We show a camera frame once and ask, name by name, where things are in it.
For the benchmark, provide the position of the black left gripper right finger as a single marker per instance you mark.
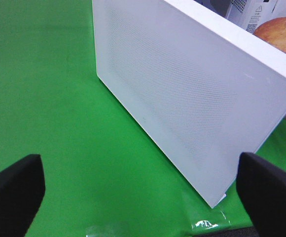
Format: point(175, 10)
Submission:
point(261, 187)

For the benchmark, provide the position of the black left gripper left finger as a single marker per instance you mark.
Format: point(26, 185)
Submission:
point(22, 189)

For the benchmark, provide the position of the white microwave door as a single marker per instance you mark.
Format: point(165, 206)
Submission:
point(202, 88)

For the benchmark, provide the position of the brown burger bun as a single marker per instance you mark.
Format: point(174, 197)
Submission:
point(273, 32)

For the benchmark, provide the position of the clear tape piece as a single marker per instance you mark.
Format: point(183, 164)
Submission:
point(158, 228)

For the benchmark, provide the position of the white microwave oven body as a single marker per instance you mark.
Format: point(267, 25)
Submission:
point(250, 14)

